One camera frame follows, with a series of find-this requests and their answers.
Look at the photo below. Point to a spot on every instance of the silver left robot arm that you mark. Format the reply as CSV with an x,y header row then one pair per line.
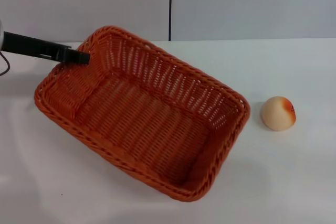
x,y
1,35

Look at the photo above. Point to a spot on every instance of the black vertical wall joint strip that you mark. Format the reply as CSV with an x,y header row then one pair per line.
x,y
170,6

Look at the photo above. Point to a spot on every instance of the orange woven plastic basket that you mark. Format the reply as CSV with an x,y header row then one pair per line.
x,y
147,134

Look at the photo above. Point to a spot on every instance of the peach coloured toy fruit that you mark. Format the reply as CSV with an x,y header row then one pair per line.
x,y
275,115

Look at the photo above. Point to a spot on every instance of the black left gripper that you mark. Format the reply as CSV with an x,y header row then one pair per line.
x,y
29,45

